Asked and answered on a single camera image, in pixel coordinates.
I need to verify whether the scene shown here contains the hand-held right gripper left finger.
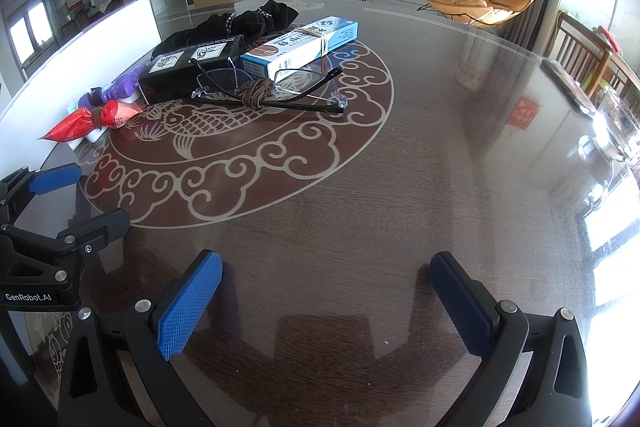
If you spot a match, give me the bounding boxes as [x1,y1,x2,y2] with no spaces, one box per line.
[59,249,224,427]

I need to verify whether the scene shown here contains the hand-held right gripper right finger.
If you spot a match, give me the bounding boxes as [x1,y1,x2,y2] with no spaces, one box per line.
[428,251,593,427]

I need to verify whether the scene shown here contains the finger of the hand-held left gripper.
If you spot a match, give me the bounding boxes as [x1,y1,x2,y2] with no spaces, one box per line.
[0,208,131,256]
[0,163,82,228]

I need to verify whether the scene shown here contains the white cream tube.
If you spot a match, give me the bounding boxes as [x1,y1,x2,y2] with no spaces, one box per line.
[74,96,147,146]

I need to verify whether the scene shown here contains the red snack packet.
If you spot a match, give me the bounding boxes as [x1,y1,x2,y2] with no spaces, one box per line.
[40,101,146,142]

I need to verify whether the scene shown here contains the teal and purple hair clip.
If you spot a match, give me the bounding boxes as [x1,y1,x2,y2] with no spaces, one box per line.
[66,86,104,114]

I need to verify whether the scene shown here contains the purple plastic hair clip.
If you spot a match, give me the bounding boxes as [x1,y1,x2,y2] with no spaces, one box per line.
[102,74,139,104]

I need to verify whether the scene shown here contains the white storage box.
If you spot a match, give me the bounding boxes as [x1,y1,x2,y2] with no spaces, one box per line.
[0,0,162,178]

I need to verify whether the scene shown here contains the black frame eyeglasses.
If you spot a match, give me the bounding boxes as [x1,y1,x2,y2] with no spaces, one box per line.
[191,59,347,115]

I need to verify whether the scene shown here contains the brown patterned glass desktop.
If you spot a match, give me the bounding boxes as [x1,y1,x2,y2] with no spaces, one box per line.
[0,0,640,427]

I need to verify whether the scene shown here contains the window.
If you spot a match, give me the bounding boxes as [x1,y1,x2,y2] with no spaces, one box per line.
[7,0,53,62]

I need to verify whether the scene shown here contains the black rectangular box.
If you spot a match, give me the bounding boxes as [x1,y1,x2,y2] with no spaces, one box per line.
[137,34,246,102]

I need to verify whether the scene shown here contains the black scrunchies pile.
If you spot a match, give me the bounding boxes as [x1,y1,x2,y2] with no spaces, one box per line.
[150,13,236,58]

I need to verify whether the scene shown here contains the clear glass pitcher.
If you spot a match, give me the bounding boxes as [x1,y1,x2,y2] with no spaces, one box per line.
[575,87,640,208]

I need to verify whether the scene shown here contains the black remote control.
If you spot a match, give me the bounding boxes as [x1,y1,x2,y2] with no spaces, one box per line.
[541,58,598,116]

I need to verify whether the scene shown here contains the black velvet scrunchie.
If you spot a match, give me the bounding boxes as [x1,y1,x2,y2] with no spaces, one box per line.
[259,0,301,28]
[231,8,269,41]

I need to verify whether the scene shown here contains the blue and white carton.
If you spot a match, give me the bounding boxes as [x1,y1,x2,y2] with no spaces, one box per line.
[241,17,359,82]

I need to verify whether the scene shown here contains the wooden chair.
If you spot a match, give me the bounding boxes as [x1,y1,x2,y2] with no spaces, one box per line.
[545,11,613,98]

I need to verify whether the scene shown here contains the red cloth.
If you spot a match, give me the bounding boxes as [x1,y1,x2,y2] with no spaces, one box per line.
[597,26,626,55]

